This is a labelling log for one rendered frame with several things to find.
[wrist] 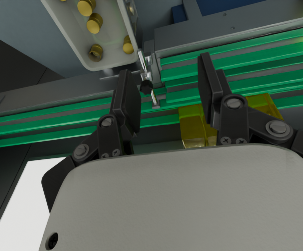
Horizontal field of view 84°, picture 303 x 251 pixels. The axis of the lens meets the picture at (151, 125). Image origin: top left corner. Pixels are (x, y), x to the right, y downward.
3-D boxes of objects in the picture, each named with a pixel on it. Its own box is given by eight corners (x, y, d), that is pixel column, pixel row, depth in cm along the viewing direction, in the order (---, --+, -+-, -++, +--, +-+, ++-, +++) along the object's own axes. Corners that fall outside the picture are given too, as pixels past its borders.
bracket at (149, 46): (150, 70, 54) (149, 84, 50) (141, 42, 47) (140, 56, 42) (161, 67, 53) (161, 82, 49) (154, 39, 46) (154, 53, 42)
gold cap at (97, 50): (85, 55, 50) (89, 47, 53) (95, 63, 52) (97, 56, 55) (93, 49, 48) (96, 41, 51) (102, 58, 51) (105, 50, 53)
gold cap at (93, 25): (87, 14, 45) (83, 21, 43) (99, 11, 44) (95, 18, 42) (93, 28, 48) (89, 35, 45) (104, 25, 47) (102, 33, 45)
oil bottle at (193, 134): (177, 100, 56) (184, 160, 43) (175, 87, 51) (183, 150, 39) (194, 97, 55) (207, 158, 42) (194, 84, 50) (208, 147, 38)
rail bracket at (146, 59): (151, 89, 51) (151, 121, 44) (134, 34, 38) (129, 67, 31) (161, 87, 51) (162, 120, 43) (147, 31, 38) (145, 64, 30)
